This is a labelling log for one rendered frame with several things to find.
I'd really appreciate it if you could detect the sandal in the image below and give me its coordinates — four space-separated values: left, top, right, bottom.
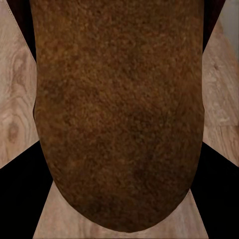
7 0 226 233

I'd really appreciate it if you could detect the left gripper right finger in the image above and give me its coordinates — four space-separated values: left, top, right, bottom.
190 141 239 239

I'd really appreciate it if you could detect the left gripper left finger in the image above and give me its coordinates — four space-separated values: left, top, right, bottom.
0 141 53 239

